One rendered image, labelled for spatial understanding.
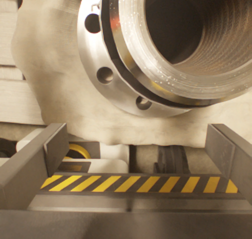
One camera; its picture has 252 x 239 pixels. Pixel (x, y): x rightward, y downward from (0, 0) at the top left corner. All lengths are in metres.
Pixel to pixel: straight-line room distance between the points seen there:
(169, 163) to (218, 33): 0.30
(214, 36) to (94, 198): 0.22
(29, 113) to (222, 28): 0.37
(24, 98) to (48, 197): 0.23
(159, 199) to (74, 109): 0.23
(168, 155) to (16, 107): 0.34
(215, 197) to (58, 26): 0.33
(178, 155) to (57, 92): 0.29
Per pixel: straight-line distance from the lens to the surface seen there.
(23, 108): 0.43
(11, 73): 0.45
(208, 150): 0.17
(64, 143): 0.16
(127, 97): 0.31
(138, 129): 0.35
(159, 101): 0.16
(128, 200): 0.25
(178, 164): 0.43
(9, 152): 0.64
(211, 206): 0.27
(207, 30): 0.23
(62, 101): 0.37
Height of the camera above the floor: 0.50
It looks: 73 degrees down
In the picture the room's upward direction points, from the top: 175 degrees counter-clockwise
